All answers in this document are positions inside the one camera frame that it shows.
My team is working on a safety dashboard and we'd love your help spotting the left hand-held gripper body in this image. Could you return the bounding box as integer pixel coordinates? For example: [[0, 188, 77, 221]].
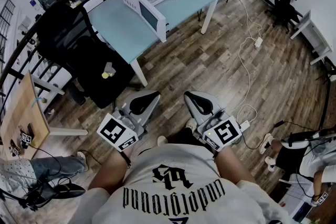
[[96, 106, 148, 152]]

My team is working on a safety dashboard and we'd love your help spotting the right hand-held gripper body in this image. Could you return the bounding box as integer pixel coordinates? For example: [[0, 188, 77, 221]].
[[196, 109, 242, 152]]

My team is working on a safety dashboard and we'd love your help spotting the person's right forearm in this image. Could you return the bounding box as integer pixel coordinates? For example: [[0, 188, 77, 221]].
[[214, 145, 257, 188]]

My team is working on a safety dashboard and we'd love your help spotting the person's left forearm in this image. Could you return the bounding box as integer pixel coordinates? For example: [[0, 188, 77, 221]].
[[88, 148, 132, 192]]

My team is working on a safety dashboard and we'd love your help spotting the person's right white shoe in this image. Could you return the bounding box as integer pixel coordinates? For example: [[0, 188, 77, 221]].
[[185, 118, 198, 135]]

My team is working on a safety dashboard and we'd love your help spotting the white power adapter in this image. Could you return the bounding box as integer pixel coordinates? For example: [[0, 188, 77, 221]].
[[237, 120, 251, 132]]

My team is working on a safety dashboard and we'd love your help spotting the grey cloth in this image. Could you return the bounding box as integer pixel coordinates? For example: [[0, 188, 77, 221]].
[[103, 61, 117, 77]]

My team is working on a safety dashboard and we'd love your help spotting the black mesh office chair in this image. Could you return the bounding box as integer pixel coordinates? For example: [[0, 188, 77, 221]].
[[35, 4, 136, 110]]

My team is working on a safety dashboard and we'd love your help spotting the person's white printed t-shirt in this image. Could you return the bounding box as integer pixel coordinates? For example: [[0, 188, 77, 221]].
[[64, 143, 295, 224]]

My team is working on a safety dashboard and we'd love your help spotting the light blue table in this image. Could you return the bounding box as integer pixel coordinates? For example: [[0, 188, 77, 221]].
[[88, 0, 223, 87]]

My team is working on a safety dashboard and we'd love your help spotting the light wooden desk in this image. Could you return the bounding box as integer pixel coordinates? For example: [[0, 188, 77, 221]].
[[0, 72, 89, 161]]

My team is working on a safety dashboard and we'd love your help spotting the black high-back office chair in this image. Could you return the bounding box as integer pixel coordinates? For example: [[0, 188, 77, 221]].
[[264, 0, 304, 35]]

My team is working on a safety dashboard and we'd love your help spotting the black metal railing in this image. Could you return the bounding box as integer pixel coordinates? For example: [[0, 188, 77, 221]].
[[0, 0, 229, 124]]

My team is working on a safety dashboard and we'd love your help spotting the white desk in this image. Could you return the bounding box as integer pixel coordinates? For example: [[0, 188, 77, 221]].
[[290, 9, 336, 66]]

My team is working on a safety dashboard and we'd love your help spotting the black wrist strap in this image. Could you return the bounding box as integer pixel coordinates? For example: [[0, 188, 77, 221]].
[[119, 151, 132, 169]]

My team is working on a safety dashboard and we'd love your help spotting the long white cable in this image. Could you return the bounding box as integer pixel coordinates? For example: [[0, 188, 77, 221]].
[[227, 0, 264, 125]]

